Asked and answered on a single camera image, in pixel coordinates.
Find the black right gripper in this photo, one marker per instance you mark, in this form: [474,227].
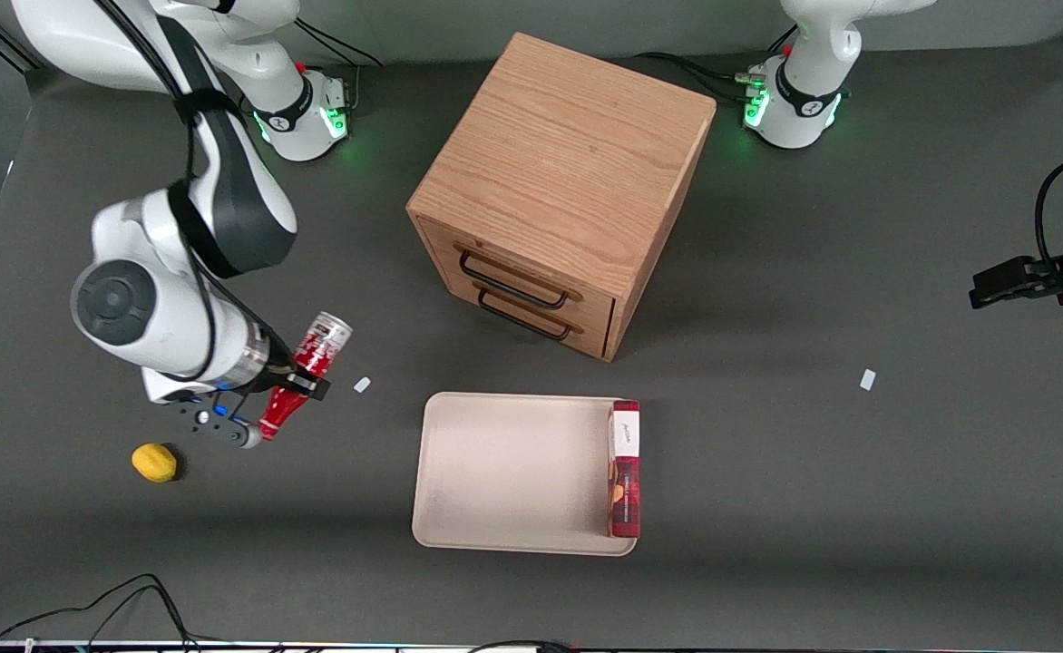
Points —
[282,375]

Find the red coke bottle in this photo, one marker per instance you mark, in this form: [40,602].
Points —
[321,345]

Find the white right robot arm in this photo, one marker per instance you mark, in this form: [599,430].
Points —
[160,308]

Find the beige plastic tray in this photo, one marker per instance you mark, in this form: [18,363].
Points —
[504,472]

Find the yellow lemon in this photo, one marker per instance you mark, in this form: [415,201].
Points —
[154,462]

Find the red cookie box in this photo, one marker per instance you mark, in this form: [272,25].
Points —
[624,490]

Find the wooden two-drawer cabinet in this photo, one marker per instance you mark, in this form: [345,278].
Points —
[568,154]

